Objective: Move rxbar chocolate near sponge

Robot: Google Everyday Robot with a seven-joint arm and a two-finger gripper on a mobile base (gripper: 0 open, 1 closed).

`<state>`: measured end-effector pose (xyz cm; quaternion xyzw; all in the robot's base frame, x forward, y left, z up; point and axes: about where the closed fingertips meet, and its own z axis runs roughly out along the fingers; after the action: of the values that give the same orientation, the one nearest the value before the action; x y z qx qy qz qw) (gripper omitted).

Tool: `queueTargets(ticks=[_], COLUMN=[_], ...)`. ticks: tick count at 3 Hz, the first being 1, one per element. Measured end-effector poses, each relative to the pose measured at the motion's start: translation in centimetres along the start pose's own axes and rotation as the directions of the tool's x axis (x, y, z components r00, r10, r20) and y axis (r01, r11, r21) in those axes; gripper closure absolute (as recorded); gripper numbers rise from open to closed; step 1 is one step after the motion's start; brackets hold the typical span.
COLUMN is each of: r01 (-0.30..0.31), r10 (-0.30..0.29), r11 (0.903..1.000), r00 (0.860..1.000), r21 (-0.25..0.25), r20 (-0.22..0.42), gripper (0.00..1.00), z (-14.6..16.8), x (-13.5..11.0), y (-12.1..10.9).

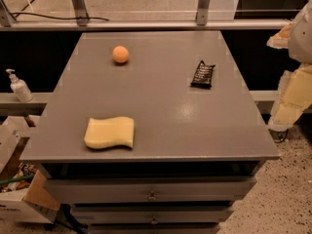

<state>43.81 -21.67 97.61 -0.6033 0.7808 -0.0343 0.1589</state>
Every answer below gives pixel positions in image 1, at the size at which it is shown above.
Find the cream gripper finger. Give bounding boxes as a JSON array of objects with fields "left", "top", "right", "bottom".
[
  {"left": 268, "top": 63, "right": 312, "bottom": 132},
  {"left": 266, "top": 22, "right": 292, "bottom": 49}
]

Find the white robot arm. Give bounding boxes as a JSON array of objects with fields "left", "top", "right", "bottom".
[{"left": 266, "top": 0, "right": 312, "bottom": 132}]

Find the yellow wavy sponge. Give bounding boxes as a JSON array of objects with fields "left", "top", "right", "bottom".
[{"left": 84, "top": 117, "right": 135, "bottom": 149}]

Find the grey drawer cabinet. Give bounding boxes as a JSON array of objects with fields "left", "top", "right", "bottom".
[{"left": 22, "top": 31, "right": 278, "bottom": 234}]

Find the orange ball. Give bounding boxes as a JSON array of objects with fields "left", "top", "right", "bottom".
[{"left": 112, "top": 46, "right": 129, "bottom": 63}]

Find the top drawer knob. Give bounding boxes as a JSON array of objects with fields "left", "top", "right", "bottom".
[{"left": 147, "top": 191, "right": 157, "bottom": 202}]

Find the drawer knob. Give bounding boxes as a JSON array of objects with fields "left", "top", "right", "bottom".
[
  {"left": 150, "top": 216, "right": 158, "bottom": 225},
  {"left": 147, "top": 191, "right": 157, "bottom": 202}
]

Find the white pump bottle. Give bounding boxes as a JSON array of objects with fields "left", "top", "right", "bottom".
[{"left": 6, "top": 69, "right": 33, "bottom": 102}]

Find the white cardboard box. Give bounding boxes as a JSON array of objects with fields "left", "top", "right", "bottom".
[{"left": 0, "top": 115, "right": 60, "bottom": 223}]

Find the black cable on floor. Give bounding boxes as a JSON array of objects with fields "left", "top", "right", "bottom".
[{"left": 272, "top": 129, "right": 291, "bottom": 144}]

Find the black cable on ledge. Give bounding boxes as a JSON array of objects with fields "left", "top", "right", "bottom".
[{"left": 9, "top": 11, "right": 111, "bottom": 22}]

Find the metal window frame rail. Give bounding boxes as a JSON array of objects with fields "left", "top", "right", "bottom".
[{"left": 1, "top": 0, "right": 290, "bottom": 31}]

